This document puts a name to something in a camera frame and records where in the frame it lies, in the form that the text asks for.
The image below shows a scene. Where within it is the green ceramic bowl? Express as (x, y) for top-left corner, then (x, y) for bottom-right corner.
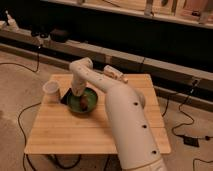
(67, 88), (98, 114)

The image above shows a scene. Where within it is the black smartphone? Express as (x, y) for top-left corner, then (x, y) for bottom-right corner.
(60, 88), (71, 105)

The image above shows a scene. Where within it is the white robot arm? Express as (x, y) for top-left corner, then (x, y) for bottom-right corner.
(69, 57), (167, 171)

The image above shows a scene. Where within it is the food piece in bowl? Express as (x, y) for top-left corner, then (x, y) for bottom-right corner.
(79, 95), (89, 111)

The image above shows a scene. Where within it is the translucent plastic cup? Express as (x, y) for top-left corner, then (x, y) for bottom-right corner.
(42, 81), (60, 103)

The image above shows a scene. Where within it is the dark device on ledge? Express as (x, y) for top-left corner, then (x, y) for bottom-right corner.
(50, 29), (69, 43)

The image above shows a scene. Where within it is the black power adapter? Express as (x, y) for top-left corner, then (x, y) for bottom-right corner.
(183, 136), (199, 147)

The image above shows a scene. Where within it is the black floor cable left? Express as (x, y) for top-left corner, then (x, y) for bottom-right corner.
(17, 101), (42, 171)

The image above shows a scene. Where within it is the black cable right floor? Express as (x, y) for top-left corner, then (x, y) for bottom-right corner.
(162, 81), (213, 142)

